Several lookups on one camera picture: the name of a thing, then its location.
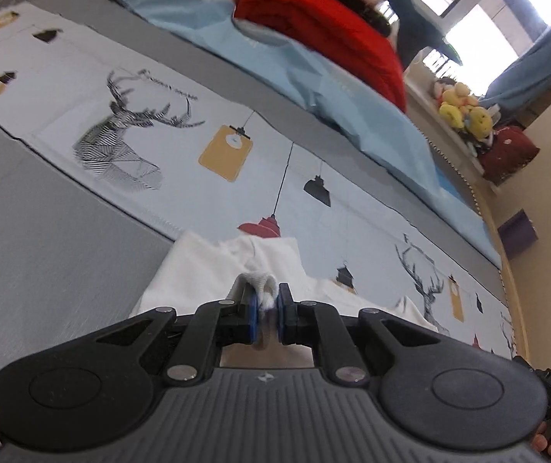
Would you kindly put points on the dark teal shark plush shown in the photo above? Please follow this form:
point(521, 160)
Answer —
point(415, 24)

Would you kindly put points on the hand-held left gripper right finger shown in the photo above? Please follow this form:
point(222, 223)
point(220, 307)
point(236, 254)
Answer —
point(282, 313)

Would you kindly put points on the yellow duck plush toy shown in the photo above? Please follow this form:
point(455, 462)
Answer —
point(453, 106)

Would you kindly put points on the round yellow plush toy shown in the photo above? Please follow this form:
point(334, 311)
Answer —
point(480, 123)

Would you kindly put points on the red blanket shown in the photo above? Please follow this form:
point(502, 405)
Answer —
point(328, 24)

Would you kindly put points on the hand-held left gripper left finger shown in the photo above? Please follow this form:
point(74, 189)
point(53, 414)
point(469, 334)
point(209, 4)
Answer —
point(252, 312)

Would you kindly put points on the grey bed mattress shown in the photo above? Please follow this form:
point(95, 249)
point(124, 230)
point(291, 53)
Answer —
point(39, 251)

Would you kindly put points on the white long-sleeved shirt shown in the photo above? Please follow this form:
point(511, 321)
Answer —
point(198, 270)

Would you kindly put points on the purple box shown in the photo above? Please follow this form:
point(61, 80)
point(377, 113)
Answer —
point(517, 232)

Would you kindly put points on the blue curtain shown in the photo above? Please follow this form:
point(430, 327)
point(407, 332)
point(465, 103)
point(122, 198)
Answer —
point(540, 62)

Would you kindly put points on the light blue sheet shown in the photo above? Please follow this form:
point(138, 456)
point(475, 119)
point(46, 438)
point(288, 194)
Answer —
point(352, 120)

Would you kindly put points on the window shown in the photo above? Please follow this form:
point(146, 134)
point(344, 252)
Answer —
point(487, 24)

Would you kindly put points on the deer printed cloth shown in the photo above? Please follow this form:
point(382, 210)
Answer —
point(39, 106)

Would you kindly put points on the dark red cushion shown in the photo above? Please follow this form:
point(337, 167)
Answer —
point(509, 152)

